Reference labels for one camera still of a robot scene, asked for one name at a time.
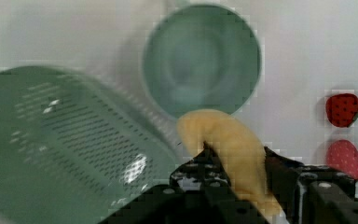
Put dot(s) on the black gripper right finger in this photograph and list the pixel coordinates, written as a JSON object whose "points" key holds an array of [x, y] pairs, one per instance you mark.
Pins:
{"points": [[289, 182]]}

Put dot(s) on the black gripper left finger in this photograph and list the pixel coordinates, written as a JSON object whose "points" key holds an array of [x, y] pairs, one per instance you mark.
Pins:
{"points": [[203, 169]]}

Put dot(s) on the yellow plush peeled banana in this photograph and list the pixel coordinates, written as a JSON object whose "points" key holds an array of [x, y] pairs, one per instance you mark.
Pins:
{"points": [[240, 151]]}

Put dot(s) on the green mug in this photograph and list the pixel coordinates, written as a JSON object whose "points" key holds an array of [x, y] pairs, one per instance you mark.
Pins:
{"points": [[201, 55]]}

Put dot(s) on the light red strawberry toy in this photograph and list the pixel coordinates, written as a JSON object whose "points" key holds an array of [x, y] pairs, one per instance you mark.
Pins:
{"points": [[343, 156]]}

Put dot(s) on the dark red strawberry toy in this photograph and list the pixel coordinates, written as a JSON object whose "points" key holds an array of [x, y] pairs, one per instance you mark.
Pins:
{"points": [[342, 109]]}

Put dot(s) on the green perforated colander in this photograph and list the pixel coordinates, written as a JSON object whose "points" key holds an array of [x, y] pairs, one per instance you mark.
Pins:
{"points": [[70, 151]]}

